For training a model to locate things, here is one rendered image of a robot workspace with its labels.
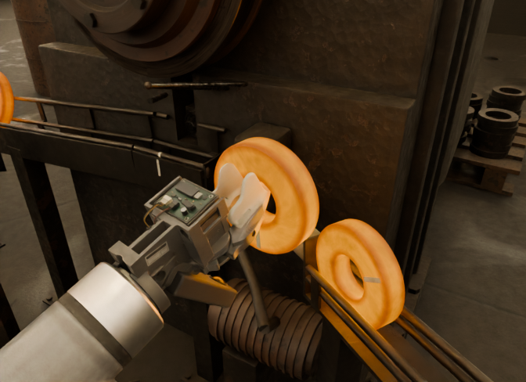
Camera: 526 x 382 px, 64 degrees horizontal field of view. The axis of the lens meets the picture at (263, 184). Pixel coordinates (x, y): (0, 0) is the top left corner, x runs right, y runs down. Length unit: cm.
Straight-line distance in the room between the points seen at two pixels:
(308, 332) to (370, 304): 21
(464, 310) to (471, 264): 27
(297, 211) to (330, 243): 13
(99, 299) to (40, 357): 6
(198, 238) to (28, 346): 17
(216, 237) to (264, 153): 11
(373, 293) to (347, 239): 8
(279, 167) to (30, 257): 159
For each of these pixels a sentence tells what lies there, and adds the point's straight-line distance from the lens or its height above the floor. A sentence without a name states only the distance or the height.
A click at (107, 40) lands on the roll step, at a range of 91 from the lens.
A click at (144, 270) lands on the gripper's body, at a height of 84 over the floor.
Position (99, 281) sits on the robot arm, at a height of 84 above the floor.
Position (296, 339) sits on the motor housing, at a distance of 78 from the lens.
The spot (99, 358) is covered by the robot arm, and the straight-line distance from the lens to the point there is 42.
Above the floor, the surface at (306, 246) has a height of 71.
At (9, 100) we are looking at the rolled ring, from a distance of 146.
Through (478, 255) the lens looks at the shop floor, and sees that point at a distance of 195.
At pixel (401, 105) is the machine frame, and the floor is 87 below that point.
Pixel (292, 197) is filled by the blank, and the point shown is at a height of 85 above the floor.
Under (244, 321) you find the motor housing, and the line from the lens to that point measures 81.
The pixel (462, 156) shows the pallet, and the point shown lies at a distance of 241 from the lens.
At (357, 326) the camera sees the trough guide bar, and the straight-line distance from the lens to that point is 61.
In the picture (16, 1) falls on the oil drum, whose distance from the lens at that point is 381.
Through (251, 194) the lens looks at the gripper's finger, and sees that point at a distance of 49.
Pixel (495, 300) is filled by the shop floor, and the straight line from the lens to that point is 177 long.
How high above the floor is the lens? 112
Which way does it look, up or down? 30 degrees down
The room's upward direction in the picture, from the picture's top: straight up
